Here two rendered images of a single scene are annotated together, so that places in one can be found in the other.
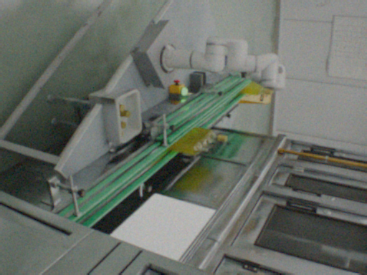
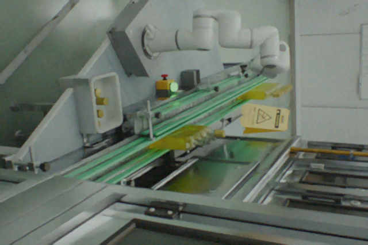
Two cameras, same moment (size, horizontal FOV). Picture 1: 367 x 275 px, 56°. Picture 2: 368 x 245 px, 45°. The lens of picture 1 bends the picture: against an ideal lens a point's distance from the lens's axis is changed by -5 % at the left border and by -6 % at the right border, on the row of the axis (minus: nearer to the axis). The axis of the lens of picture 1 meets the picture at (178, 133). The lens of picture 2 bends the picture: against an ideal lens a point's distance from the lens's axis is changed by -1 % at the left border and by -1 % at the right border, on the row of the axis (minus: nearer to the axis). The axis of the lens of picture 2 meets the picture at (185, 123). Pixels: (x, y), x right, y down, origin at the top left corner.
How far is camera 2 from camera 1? 0.33 m
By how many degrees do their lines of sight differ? 10
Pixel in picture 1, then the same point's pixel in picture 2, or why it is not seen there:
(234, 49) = (224, 20)
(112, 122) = (87, 108)
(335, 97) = not seen: outside the picture
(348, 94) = not seen: outside the picture
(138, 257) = (104, 189)
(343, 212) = not seen: outside the picture
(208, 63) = (196, 38)
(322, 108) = (357, 140)
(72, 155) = (37, 142)
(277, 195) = (290, 190)
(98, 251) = (56, 189)
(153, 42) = (133, 20)
